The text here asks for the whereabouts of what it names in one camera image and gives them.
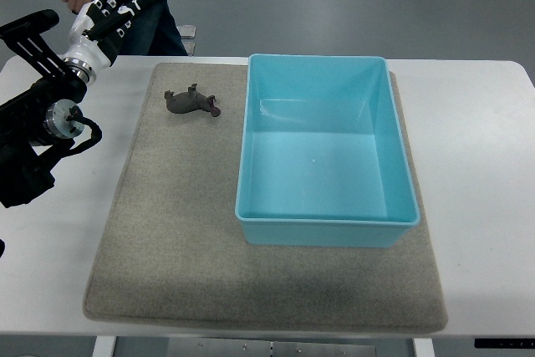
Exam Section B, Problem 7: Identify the black table control panel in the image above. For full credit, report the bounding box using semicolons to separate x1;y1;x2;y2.
474;338;535;349

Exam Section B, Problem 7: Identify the black white robotic hand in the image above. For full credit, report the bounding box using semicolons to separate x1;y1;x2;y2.
63;0;151;79

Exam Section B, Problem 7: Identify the upper silver floor plate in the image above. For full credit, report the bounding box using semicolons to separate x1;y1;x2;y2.
176;25;196;39

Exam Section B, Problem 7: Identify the brown toy hippo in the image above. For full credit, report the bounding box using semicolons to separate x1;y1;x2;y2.
164;84;221;117

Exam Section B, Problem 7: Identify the beige felt mat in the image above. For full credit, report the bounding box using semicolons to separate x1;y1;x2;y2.
83;63;447;334

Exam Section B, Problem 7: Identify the lower silver floor plate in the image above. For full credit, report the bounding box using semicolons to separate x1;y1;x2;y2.
183;42;196;56

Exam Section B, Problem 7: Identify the light blue plastic box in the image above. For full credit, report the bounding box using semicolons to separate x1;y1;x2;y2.
235;54;420;247

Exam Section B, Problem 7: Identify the silver floor plate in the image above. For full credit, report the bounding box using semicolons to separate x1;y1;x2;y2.
183;42;196;56
176;25;196;39

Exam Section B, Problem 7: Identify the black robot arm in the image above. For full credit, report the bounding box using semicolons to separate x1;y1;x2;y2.
1;9;102;207

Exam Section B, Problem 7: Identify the metal table frame plate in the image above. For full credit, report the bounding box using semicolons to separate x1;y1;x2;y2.
166;338;377;357

